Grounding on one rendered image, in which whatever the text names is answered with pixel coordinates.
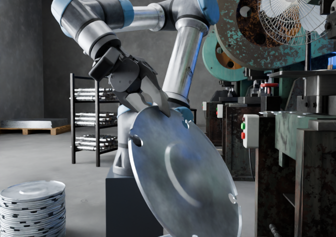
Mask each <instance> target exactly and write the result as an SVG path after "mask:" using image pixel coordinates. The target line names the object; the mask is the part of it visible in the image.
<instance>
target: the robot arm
mask: <svg viewBox="0 0 336 237"><path fill-rule="evenodd" d="M51 11H52V14H53V16H54V17H55V19H56V20H57V21H58V22H59V24H60V27H61V29H62V31H63V32H64V34H66V35H67V36H68V37H70V38H73V39H74V40H75V41H76V42H77V43H78V44H79V45H80V46H81V47H82V49H83V50H84V52H83V53H84V54H85V55H89V56H90V57H91V58H92V59H93V60H94V62H93V64H92V68H93V69H92V70H91V71H90V72H89V75H90V76H91V77H92V78H93V79H94V80H96V81H97V82H100V81H101V80H102V79H103V78H105V77H108V78H109V82H108V84H109V85H112V87H113V89H114V91H113V93H114V94H115V95H116V97H117V99H118V100H119V101H120V103H121V104H122V105H121V106H119V108H118V116H117V123H118V150H117V153H116V156H115V159H114V163H113V173H115V174H117V175H121V176H131V177H134V173H133V169H132V166H131V161H130V155H129V138H131V139H132V140H133V143H134V144H135V145H136V146H138V147H141V146H142V142H141V140H140V139H139V137H137V136H136V135H134V136H133V137H132V136H130V135H129V132H130V128H131V125H132V122H133V120H134V118H135V116H136V115H137V114H138V113H139V112H140V111H141V110H143V109H144V108H146V107H149V106H152V103H151V102H146V101H145V99H144V96H143V95H142V94H141V93H142V92H144V93H146V94H149V95H150V96H151V98H152V101H153V106H154V105H158V107H159V110H160V111H161V112H162V113H163V114H164V115H166V116H167V117H168V118H169V117H170V116H171V112H170V108H171V109H174V110H176V111H178V112H179V113H181V114H183V115H182V117H183V118H184V121H183V120H182V124H183V126H184V127H185V128H186V129H188V125H187V123H186V120H187V121H192V122H193V123H194V120H193V118H194V116H193V113H192V111H191V110H190V105H189V103H188V102H187V99H188V95H189V91H190V87H191V83H192V79H193V75H194V71H195V67H196V63H197V59H198V55H199V51H200V47H201V43H202V39H203V37H205V36H207V35H208V33H209V29H210V26H211V25H212V26H213V25H215V24H217V23H218V21H219V18H220V10H219V5H218V2H217V0H166V1H163V2H159V3H151V4H149V5H148V6H133V5H132V4H131V2H130V1H129V0H53V2H52V5H51ZM147 29H150V30H151V31H154V32H156V31H178V33H177V37H176V40H175V44H174V48H173V51H172V55H171V58H170V62H169V66H168V69H167V73H166V76H165V80H164V84H163V87H162V89H161V87H160V86H159V84H158V80H157V77H156V75H158V73H157V72H156V71H155V70H154V69H153V68H152V67H151V66H150V65H149V64H148V63H147V62H146V61H145V60H144V58H142V57H138V56H135V55H131V54H129V53H128V52H127V51H126V50H125V49H124V48H123V47H122V46H121V41H120V40H119V39H118V38H117V36H116V34H115V33H118V32H128V31H137V30H147Z"/></svg>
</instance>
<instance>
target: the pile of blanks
mask: <svg viewBox="0 0 336 237"><path fill-rule="evenodd" d="M65 195H66V194H65V189H64V190H63V191H62V192H60V193H58V194H55V195H52V196H49V197H45V198H40V199H33V200H8V199H4V198H2V197H1V196H0V230H1V237H65V236H66V206H65V205H66V199H65Z"/></svg>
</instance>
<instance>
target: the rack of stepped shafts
mask: <svg viewBox="0 0 336 237"><path fill-rule="evenodd" d="M75 79H84V80H94V79H93V78H92V77H83V76H75V74H74V73H71V74H70V98H69V99H70V102H71V163H72V164H76V152H79V151H83V150H84V151H96V167H100V155H101V154H105V153H108V152H112V151H115V150H118V140H117V138H118V137H117V136H110V135H102V134H100V129H105V128H111V127H118V124H117V123H118V120H117V115H118V113H117V112H108V111H100V104H103V103H118V107H120V106H121V105H122V104H121V103H120V101H119V100H118V98H117V97H113V96H116V95H115V94H114V93H113V91H114V89H113V88H100V82H97V81H96V80H95V87H92V88H79V89H75ZM75 92H78V93H75ZM75 103H95V111H89V112H81V113H76V116H80V117H75ZM75 120H79V121H75ZM75 124H76V125H75ZM86 126H95V134H89V135H84V136H81V137H76V130H75V128H79V127H86ZM76 139H77V140H80V141H76ZM76 144H78V145H76ZM102 150H103V151H102Z"/></svg>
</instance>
